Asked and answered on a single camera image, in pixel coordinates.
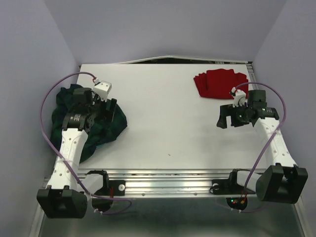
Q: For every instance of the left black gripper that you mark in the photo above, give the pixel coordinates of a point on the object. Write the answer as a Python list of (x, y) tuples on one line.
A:
[(106, 115)]

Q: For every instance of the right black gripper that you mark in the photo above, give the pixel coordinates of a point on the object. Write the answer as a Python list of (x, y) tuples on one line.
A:
[(226, 110)]

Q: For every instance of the green plaid skirt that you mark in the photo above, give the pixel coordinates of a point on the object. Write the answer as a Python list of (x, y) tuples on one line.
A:
[(101, 132)]

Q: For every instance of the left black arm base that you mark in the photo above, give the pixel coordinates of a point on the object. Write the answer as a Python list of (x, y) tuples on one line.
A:
[(99, 183)]

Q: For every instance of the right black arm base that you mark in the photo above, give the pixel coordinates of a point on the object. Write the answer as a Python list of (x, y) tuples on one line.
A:
[(227, 187)]

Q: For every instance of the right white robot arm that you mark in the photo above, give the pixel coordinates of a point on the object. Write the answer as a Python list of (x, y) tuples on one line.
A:
[(283, 180)]

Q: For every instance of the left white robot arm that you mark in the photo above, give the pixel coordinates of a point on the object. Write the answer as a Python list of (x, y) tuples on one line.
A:
[(65, 195)]

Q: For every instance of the folded red skirt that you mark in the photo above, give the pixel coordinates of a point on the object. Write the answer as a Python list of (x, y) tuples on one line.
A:
[(217, 84)]

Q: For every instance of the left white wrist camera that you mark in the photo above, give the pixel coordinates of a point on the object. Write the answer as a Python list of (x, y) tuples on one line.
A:
[(102, 89)]

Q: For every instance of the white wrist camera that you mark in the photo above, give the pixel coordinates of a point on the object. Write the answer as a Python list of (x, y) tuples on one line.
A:
[(102, 89), (239, 97)]

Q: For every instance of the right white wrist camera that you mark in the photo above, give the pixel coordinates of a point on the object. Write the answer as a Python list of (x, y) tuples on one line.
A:
[(239, 97)]

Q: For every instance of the aluminium mounting rail frame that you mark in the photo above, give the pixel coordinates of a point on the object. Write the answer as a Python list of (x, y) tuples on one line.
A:
[(168, 156)]

